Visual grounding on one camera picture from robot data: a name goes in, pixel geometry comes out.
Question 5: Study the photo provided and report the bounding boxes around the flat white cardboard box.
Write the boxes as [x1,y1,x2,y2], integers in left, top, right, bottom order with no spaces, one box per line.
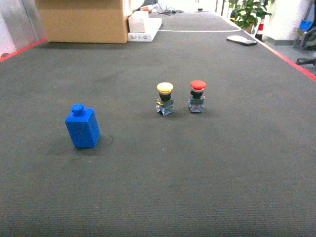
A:
[128,17,162,42]

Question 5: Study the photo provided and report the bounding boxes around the red mushroom push button switch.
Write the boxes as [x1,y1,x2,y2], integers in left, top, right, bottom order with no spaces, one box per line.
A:
[189,80,206,113]

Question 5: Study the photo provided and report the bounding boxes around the small white box on top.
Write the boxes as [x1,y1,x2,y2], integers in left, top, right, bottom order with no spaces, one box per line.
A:
[128,11,149,33]

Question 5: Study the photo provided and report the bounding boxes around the green potted plant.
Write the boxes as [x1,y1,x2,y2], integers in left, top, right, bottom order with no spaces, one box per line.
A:
[227,0,271,29]

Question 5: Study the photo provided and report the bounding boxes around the large brown cardboard box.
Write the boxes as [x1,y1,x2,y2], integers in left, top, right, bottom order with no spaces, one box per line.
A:
[35,0,132,43]

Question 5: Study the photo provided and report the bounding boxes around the small blue background bin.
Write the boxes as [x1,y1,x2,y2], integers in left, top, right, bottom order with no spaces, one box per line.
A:
[299,20,313,31]

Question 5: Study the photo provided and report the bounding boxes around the red white traffic cone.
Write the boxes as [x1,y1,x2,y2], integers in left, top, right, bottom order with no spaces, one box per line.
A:
[255,18,264,41]

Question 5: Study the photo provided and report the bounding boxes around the blue block part with knob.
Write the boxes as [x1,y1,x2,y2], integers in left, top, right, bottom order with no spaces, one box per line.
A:
[65,104,100,148]

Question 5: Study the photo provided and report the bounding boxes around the yellow mushroom push button switch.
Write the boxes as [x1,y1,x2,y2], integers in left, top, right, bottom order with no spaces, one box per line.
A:
[156,82,174,116]

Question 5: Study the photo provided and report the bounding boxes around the black and white remote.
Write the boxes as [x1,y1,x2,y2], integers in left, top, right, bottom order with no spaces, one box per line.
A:
[227,35,257,46]

